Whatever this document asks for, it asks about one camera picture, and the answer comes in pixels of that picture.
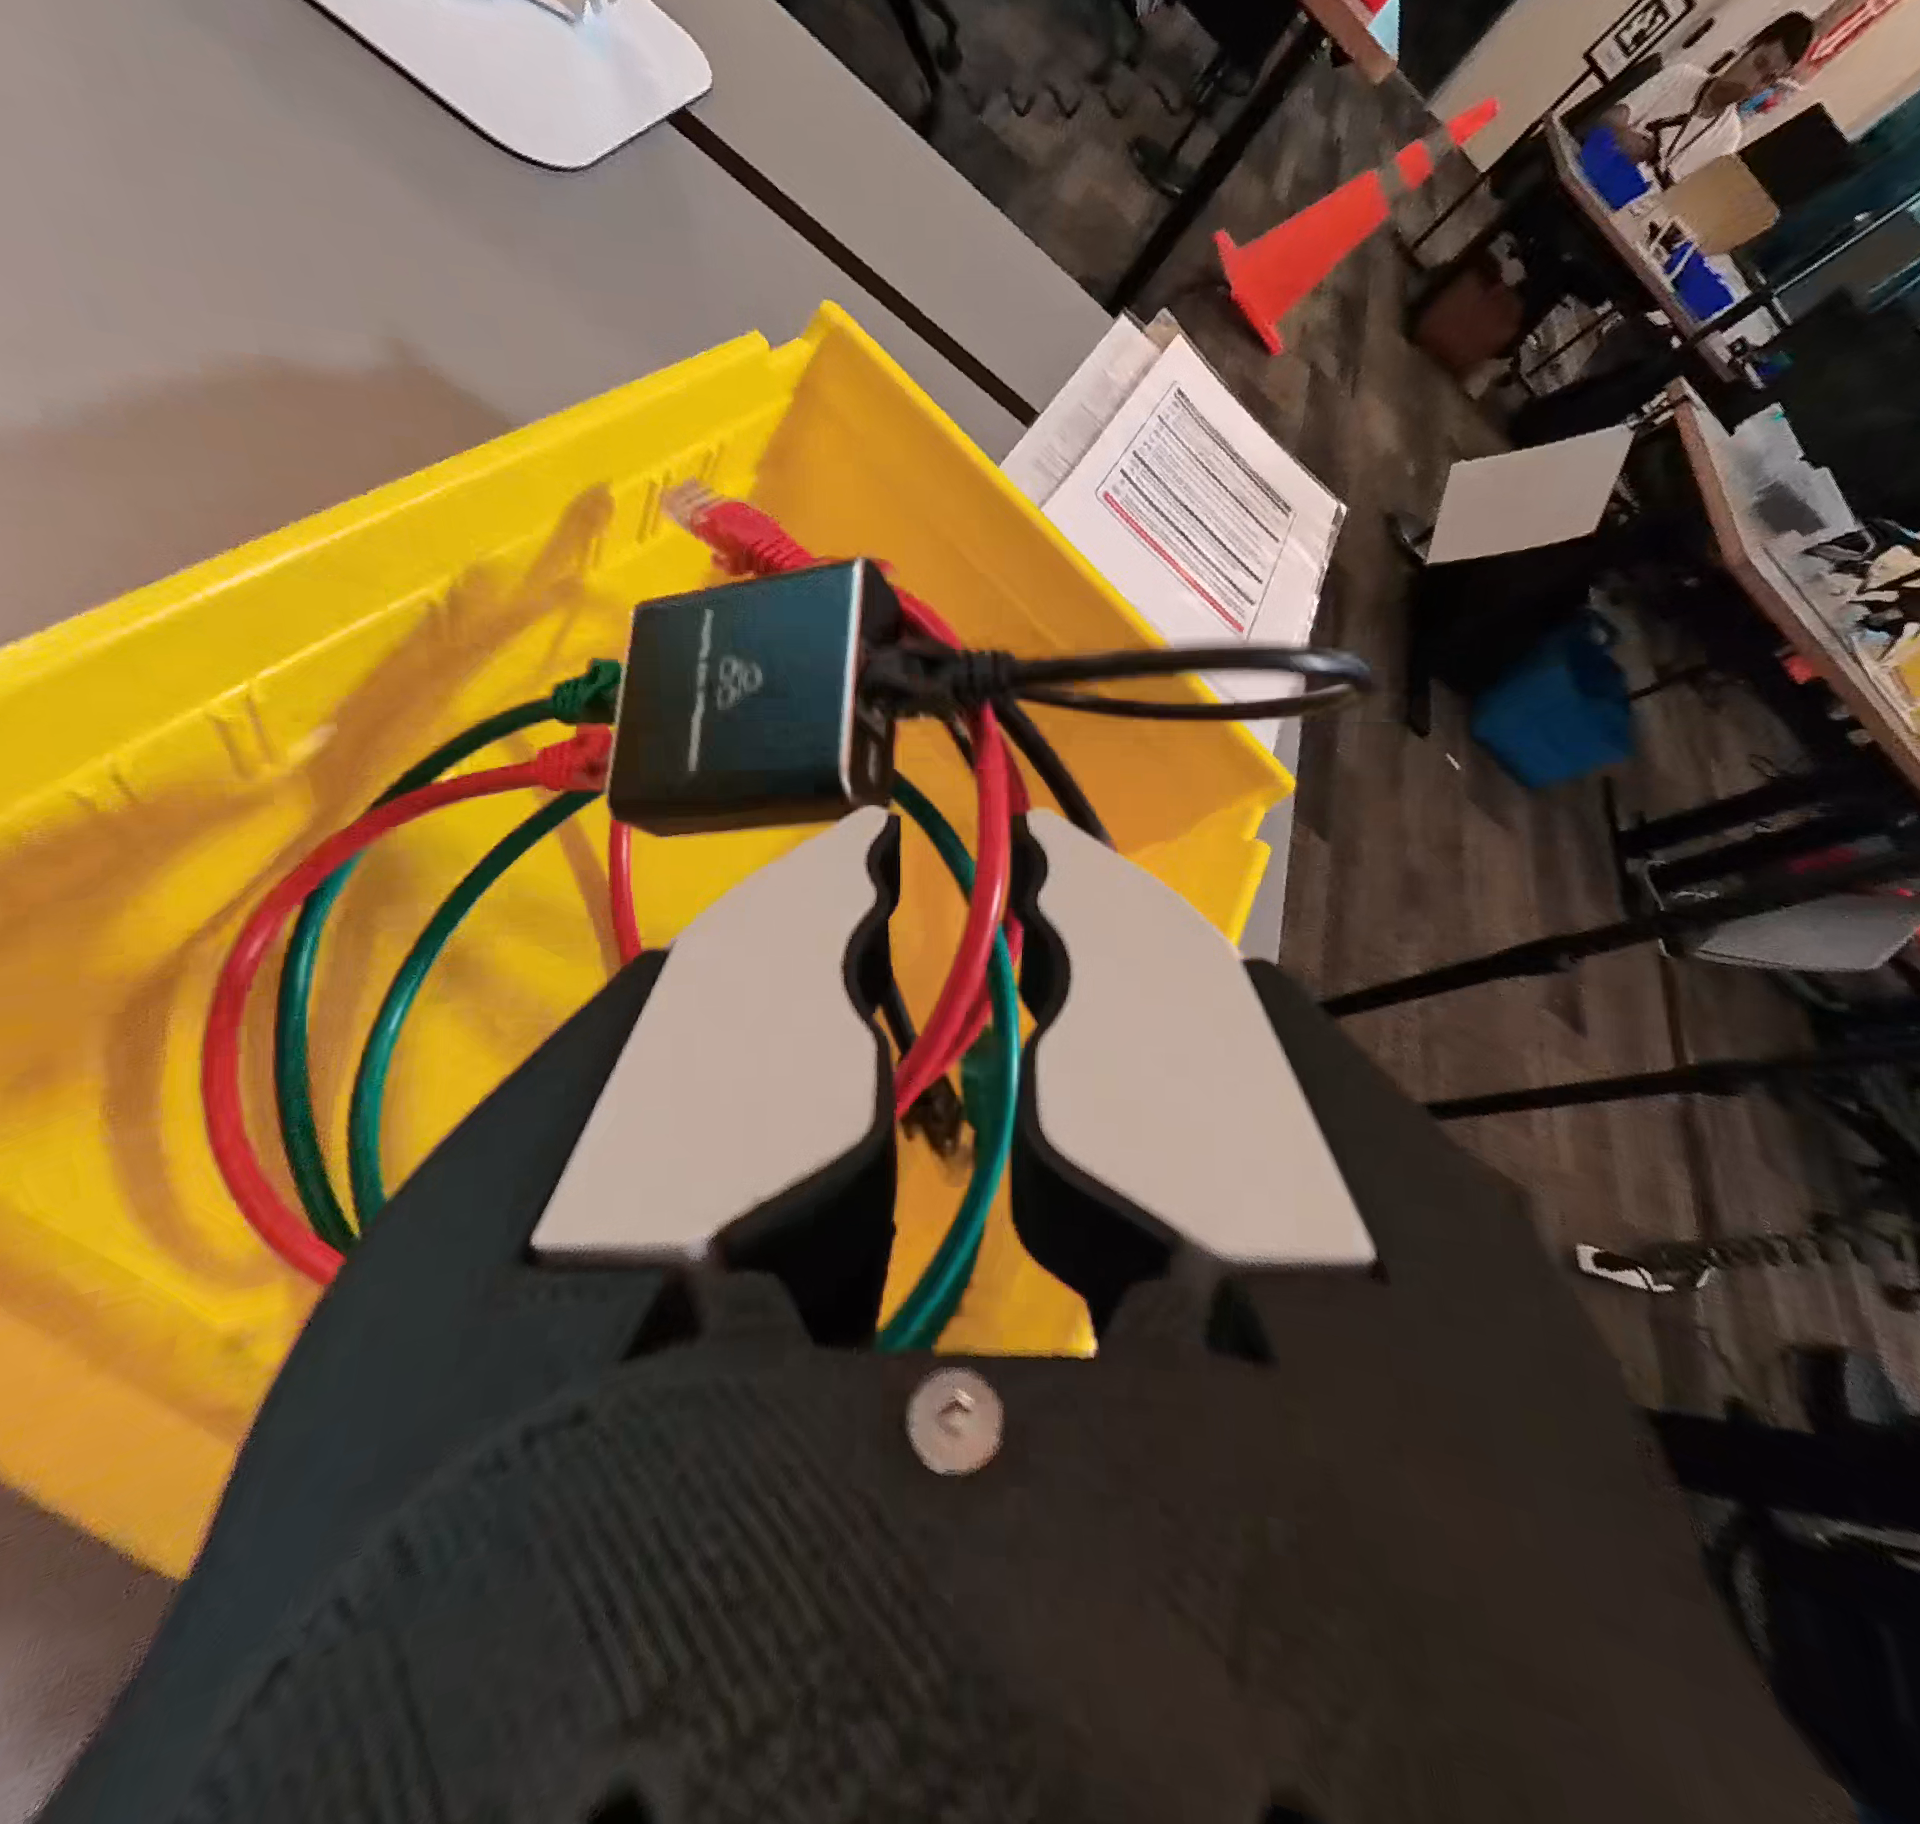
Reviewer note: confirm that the white monitor stand base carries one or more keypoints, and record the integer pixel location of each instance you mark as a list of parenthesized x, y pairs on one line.
[(495, 71)]

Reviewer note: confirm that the black adapter hub box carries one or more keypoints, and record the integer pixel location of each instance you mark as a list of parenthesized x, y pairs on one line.
[(738, 699)]

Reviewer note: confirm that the yellow plastic bin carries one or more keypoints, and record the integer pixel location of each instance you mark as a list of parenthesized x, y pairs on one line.
[(149, 806)]

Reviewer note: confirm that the laminated paper sheets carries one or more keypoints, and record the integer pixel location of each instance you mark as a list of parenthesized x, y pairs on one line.
[(1185, 504)]

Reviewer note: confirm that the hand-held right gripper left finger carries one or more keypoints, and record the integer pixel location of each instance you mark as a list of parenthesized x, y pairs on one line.
[(707, 1058)]

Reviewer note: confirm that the white panel on black stand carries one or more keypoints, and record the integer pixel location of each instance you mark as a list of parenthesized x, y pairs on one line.
[(1531, 493)]

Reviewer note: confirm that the cluttered wooden table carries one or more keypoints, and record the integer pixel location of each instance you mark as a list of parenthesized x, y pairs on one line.
[(1785, 536)]

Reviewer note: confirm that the black stanchion post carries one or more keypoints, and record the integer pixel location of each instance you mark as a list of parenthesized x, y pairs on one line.
[(1501, 971), (1651, 1082)]

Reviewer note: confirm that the white shoe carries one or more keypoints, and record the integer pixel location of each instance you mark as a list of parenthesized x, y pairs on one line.
[(1635, 1266)]

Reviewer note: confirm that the blue bag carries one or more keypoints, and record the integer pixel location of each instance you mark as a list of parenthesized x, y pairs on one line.
[(1551, 699)]

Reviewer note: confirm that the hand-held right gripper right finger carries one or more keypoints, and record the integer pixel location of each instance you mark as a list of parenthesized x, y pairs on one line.
[(1185, 1076)]

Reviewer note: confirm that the table with blue bins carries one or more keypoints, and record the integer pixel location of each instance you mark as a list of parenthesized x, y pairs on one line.
[(1635, 228)]

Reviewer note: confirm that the framed wall sign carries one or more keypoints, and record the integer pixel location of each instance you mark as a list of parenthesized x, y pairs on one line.
[(1642, 21)]

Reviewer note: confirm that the orange traffic cone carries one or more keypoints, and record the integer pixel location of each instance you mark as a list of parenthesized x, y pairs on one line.
[(1303, 243)]

